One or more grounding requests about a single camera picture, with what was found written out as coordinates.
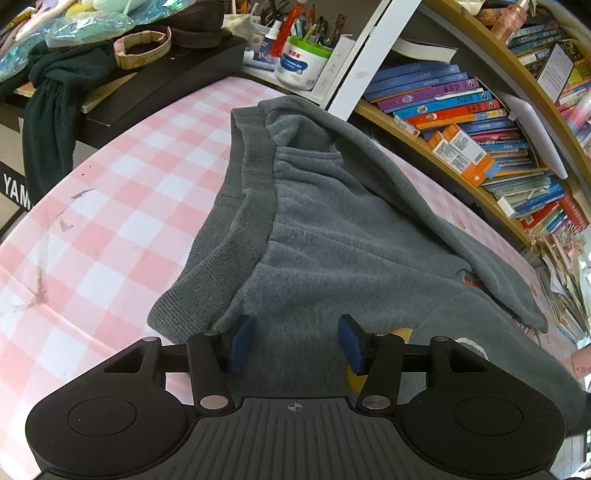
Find dark green garment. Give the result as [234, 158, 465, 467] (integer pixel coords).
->
[22, 41, 122, 197]

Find grey sweatshirt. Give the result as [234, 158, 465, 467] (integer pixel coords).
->
[147, 95, 588, 437]

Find dark maroon cloth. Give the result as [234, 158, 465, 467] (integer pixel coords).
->
[156, 0, 233, 51]

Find pile of magazines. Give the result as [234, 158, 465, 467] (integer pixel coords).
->
[534, 230, 591, 343]

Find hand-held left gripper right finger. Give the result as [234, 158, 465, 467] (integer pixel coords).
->
[337, 314, 490, 415]

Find pink checkered tablecloth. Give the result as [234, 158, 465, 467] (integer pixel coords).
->
[0, 74, 583, 480]

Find white shelf post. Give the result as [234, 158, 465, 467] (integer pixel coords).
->
[325, 0, 424, 124]

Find beige patterned collar strap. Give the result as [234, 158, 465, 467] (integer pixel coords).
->
[113, 26, 173, 70]

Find white carton box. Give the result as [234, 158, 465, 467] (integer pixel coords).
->
[311, 35, 356, 100]

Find stack of colourful books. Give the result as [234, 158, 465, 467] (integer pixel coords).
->
[362, 61, 579, 233]

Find pink bottle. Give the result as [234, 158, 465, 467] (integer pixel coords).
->
[489, 0, 530, 37]

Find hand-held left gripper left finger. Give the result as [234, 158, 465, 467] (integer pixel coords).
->
[99, 315, 255, 415]

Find row of upright books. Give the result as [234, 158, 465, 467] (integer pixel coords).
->
[502, 13, 591, 155]

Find wooden bookshelf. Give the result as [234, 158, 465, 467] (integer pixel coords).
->
[353, 0, 591, 259]

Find bunch of pens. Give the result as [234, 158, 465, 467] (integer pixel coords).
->
[259, 0, 347, 49]

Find iridescent plastic bag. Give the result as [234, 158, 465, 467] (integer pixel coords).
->
[0, 0, 197, 85]

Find white spray bottle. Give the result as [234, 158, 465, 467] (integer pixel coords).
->
[250, 20, 283, 62]

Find black digital piano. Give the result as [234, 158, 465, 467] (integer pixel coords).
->
[0, 31, 248, 232]

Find wooden board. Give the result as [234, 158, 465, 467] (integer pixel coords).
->
[80, 71, 151, 114]

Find white paper sheet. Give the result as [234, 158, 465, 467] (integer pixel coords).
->
[493, 89, 569, 180]

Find white jar with green rim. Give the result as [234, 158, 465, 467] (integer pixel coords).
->
[274, 36, 334, 91]

